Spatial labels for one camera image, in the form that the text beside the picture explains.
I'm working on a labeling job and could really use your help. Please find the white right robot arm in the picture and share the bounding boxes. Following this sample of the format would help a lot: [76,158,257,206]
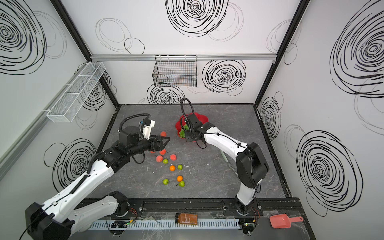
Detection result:
[180,114,270,215]

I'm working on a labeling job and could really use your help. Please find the green fake grape bunch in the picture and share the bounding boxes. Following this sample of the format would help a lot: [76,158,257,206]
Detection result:
[179,125,190,139]

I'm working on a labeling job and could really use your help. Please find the black corner frame post left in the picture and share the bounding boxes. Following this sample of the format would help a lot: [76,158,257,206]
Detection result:
[50,0,120,109]

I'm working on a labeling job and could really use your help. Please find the fake peach lower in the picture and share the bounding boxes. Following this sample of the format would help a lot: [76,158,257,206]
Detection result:
[156,155,164,163]

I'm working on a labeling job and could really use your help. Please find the black wire basket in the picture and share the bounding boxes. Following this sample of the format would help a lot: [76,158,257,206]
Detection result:
[152,60,198,88]

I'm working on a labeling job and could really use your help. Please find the pink plastic scoop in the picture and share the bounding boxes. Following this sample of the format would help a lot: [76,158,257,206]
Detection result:
[269,214,304,229]

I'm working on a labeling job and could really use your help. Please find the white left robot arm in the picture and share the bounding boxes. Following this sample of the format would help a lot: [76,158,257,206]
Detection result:
[24,126,171,240]

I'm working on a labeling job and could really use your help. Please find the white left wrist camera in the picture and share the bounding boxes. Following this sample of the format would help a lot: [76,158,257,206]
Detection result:
[141,119,155,140]

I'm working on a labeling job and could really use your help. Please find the aluminium wall rail back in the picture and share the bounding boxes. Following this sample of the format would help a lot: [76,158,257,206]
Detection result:
[91,53,277,62]

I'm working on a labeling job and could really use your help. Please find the green kitchen tongs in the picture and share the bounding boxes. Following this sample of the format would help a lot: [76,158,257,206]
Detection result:
[220,151,238,176]

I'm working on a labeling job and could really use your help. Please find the black corner frame post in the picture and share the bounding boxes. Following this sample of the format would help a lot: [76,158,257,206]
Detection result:
[50,0,120,109]
[254,0,310,108]

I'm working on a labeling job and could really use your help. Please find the white slotted cable duct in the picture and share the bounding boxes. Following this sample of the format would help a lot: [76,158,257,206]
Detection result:
[88,219,241,231]

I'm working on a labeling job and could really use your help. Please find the fake peach right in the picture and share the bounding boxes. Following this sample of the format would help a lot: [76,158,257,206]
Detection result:
[170,154,177,161]

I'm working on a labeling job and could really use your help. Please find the brown bottle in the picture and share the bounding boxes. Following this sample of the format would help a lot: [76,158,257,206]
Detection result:
[175,213,198,225]

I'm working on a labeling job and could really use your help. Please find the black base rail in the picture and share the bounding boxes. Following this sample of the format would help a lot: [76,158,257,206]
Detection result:
[128,198,303,217]

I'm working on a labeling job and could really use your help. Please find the red flower-shaped fruit bowl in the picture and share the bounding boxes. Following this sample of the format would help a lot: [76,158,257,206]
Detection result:
[175,113,209,136]

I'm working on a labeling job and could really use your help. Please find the black corner frame post right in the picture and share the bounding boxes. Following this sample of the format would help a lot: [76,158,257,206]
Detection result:
[254,0,310,108]

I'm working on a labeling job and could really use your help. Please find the clear wall shelf rack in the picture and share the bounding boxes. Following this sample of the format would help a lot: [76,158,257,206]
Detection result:
[47,62,106,123]

